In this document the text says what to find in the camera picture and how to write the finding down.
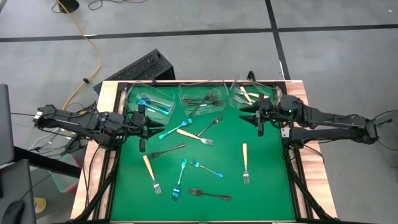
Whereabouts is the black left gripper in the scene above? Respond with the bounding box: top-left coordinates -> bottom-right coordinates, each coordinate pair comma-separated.
124,105 -> 165,153

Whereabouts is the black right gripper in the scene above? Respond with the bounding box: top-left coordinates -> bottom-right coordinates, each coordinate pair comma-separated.
239,99 -> 282,137

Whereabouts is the cream handled fork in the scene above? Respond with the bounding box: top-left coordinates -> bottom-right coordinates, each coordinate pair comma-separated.
248,91 -> 270,100
242,142 -> 251,185
176,128 -> 215,146
142,154 -> 163,196
232,95 -> 249,106
238,85 -> 253,104

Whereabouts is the iridescent blue spoon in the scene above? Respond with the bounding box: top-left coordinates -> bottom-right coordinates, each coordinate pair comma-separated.
136,98 -> 171,116

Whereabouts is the iridescent blue fork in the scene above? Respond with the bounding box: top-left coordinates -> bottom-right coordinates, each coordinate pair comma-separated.
171,158 -> 188,202
159,118 -> 194,141
189,159 -> 224,179
141,94 -> 171,110

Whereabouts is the clear plastic bin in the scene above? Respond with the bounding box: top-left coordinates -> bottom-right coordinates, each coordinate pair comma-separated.
229,74 -> 283,110
123,80 -> 177,121
177,80 -> 230,118

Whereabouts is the green table mat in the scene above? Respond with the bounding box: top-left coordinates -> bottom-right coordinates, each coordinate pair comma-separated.
110,83 -> 296,222

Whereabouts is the teal and pink crate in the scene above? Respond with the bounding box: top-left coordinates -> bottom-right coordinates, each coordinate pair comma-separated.
50,154 -> 81,194

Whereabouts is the black desk leg bar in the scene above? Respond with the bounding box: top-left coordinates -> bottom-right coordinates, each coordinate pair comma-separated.
14,145 -> 82,179

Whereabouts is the yellow round disc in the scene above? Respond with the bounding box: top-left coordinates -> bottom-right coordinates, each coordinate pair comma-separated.
33,197 -> 48,215

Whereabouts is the grey desk top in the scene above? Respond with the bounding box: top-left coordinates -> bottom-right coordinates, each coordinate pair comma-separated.
0,158 -> 37,224

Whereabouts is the grey flat panel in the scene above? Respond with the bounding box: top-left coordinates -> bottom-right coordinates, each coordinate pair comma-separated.
0,83 -> 16,166

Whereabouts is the black round base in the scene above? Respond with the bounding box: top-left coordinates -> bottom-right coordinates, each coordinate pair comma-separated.
57,0 -> 81,14

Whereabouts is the black computer mouse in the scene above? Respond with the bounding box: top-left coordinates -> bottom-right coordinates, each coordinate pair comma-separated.
1,200 -> 26,224

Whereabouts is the yellow cable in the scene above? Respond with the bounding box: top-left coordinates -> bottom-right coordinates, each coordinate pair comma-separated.
57,0 -> 103,103

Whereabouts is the black cable with plug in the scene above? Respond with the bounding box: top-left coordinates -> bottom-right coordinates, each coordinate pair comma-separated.
371,109 -> 398,162

